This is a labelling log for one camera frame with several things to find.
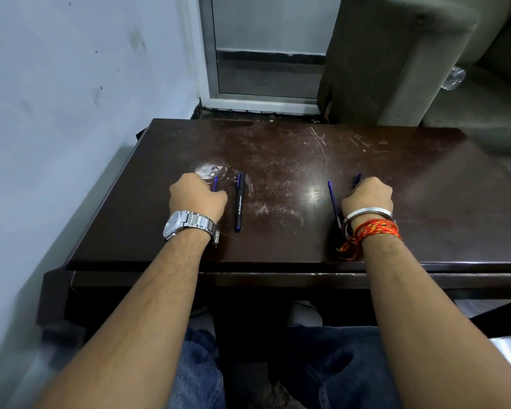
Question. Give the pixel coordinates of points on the white shoe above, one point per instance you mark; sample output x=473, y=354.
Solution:
x=304, y=314
x=202, y=314

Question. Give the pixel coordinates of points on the person's left forearm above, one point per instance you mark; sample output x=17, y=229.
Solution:
x=140, y=319

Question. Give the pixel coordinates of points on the aluminium framed glass door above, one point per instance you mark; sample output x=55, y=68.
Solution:
x=268, y=46

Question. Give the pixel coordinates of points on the person's left hand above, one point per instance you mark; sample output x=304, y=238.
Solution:
x=193, y=198

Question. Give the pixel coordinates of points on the person's left thumb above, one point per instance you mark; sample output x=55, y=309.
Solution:
x=221, y=200

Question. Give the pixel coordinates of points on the person's right forearm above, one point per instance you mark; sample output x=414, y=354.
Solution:
x=426, y=319

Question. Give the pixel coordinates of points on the silver metal wristwatch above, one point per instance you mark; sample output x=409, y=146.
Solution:
x=187, y=223

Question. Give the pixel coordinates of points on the person's right thumb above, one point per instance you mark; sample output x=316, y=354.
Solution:
x=347, y=201

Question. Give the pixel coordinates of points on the black pen with blue tip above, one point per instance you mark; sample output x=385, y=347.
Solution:
x=239, y=204

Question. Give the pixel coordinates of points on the silver metal bangle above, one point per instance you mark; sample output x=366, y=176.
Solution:
x=368, y=212

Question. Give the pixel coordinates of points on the grey fabric sofa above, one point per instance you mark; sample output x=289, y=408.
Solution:
x=413, y=59

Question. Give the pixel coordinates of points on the blue jeans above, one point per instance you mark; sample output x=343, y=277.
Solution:
x=336, y=370

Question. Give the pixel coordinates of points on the person's right hand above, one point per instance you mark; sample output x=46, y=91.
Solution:
x=368, y=198

